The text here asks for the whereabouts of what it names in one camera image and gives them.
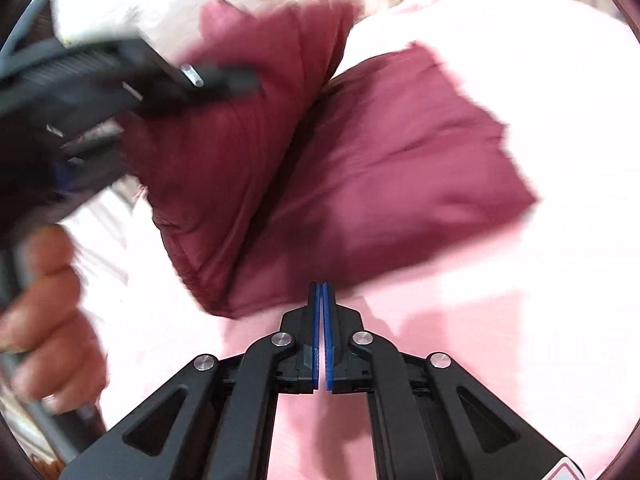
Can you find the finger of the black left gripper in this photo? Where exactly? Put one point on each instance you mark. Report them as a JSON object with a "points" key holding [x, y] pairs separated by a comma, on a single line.
{"points": [[211, 82]]}

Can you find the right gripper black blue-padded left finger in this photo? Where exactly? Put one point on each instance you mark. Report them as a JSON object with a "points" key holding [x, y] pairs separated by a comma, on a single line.
{"points": [[214, 418]]}

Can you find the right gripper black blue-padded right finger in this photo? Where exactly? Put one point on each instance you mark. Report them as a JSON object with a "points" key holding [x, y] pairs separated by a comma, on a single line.
{"points": [[430, 418]]}

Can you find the maroon quilted down jacket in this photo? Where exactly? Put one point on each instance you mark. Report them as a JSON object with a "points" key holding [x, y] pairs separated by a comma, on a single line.
{"points": [[317, 175]]}

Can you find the person's left hand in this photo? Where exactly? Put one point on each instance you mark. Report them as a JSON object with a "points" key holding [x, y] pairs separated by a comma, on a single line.
{"points": [[50, 324]]}

